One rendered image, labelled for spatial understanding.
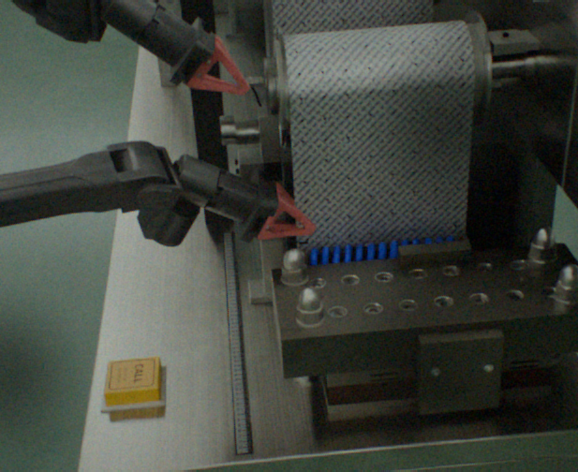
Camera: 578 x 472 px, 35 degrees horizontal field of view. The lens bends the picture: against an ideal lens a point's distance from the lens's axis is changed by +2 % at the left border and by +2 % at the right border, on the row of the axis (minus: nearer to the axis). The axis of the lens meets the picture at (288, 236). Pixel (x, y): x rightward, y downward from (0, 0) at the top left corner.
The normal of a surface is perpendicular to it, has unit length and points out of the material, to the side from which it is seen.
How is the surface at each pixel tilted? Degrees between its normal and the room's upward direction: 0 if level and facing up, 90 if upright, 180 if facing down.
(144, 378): 0
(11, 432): 0
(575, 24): 90
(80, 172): 20
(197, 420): 0
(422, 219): 90
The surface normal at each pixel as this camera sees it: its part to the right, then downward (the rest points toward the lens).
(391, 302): -0.05, -0.86
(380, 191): 0.09, 0.50
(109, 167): 0.09, -0.66
